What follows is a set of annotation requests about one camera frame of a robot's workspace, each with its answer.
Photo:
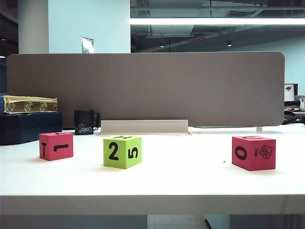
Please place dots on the green foam block number 2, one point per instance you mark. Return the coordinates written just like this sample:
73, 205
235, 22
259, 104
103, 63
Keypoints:
119, 162

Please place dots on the pink foam block number 1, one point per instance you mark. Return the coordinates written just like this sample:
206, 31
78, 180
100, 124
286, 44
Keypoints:
56, 149

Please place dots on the pink foam block number 0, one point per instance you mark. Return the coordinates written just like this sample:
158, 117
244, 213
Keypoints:
250, 157

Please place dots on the brown fabric desk divider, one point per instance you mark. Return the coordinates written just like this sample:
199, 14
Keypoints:
152, 88

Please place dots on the black mug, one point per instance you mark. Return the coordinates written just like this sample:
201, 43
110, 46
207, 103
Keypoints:
83, 121

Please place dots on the red led ceiling sign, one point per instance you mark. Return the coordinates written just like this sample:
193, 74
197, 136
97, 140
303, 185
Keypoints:
196, 39

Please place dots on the round ceiling spotlight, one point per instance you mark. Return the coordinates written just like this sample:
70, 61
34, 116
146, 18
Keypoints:
229, 43

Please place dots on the dark blue hard case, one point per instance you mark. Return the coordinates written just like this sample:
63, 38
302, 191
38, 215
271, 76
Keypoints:
28, 127

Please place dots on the yellow patterned flat box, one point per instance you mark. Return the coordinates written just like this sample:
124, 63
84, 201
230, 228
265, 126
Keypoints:
28, 99

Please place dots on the black round tray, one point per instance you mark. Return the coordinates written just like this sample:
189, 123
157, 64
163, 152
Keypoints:
289, 118

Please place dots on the small white desk figurine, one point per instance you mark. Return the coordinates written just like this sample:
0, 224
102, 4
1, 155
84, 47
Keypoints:
302, 102

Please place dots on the grey perforated cabinet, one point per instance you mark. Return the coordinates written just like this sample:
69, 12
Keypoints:
293, 221

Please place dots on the white divider foot bracket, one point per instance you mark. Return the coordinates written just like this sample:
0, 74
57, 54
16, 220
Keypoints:
259, 129

